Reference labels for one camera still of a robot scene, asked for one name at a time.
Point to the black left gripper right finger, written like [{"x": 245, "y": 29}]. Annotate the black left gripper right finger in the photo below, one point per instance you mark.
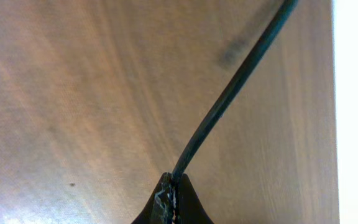
[{"x": 189, "y": 209}]

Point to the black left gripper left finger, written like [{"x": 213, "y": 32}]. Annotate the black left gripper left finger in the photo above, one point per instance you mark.
[{"x": 159, "y": 208}]

